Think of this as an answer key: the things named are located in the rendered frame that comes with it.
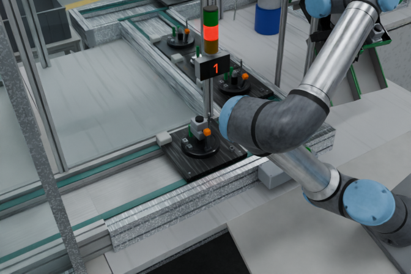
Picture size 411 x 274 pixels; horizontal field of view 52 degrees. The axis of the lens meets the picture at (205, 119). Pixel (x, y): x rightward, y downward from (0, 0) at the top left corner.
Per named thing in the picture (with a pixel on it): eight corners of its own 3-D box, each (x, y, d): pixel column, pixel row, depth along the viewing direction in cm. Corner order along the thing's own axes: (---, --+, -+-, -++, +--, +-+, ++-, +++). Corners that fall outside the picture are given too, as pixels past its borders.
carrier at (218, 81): (273, 95, 177) (276, 70, 169) (225, 114, 168) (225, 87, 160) (241, 70, 194) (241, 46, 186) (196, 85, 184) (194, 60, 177)
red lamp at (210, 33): (221, 38, 141) (221, 24, 138) (208, 42, 139) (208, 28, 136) (213, 32, 145) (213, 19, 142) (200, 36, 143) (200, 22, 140)
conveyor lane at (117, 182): (311, 145, 165) (315, 125, 159) (107, 238, 133) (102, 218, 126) (267, 109, 185) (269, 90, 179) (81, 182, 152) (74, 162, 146)
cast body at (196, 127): (210, 136, 145) (210, 120, 141) (199, 140, 143) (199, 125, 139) (197, 123, 151) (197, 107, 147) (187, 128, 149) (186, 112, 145)
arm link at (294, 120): (285, 144, 81) (392, -39, 93) (246, 134, 89) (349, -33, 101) (312, 174, 87) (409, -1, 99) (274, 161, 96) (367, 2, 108)
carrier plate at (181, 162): (247, 156, 147) (248, 152, 146) (187, 183, 138) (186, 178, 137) (211, 121, 164) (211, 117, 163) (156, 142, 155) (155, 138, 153)
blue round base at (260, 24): (286, 31, 245) (288, 6, 236) (265, 38, 239) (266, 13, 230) (270, 21, 256) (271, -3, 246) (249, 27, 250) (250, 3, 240)
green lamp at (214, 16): (221, 24, 138) (221, 10, 135) (208, 28, 136) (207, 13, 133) (213, 19, 142) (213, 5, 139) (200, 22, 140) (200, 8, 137)
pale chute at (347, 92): (355, 101, 166) (361, 98, 162) (326, 108, 163) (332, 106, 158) (334, 34, 169) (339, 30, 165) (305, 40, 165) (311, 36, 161)
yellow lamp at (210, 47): (221, 51, 144) (221, 38, 141) (208, 55, 142) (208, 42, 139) (213, 46, 148) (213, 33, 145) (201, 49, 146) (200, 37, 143)
